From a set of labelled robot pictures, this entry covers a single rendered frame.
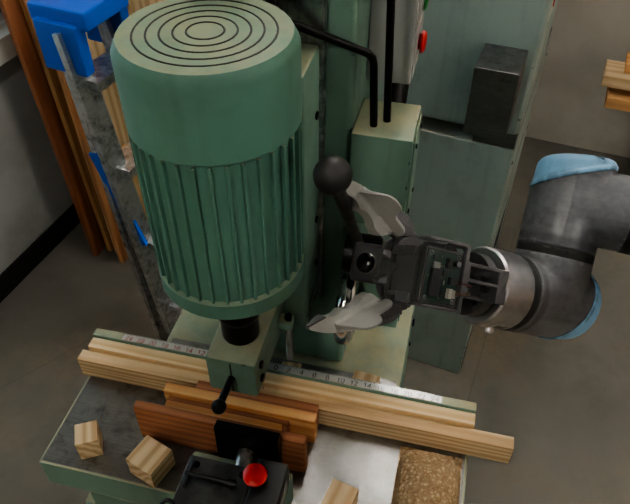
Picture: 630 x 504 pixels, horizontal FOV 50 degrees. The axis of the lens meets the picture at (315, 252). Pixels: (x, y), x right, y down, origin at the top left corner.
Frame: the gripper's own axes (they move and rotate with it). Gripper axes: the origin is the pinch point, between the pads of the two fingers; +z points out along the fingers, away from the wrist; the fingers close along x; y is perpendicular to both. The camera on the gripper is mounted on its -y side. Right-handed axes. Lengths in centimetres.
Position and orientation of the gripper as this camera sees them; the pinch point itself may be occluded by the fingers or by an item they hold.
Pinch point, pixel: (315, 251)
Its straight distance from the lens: 67.1
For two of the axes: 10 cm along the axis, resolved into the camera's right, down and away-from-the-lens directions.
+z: -8.5, -1.8, -5.0
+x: -1.8, 9.8, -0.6
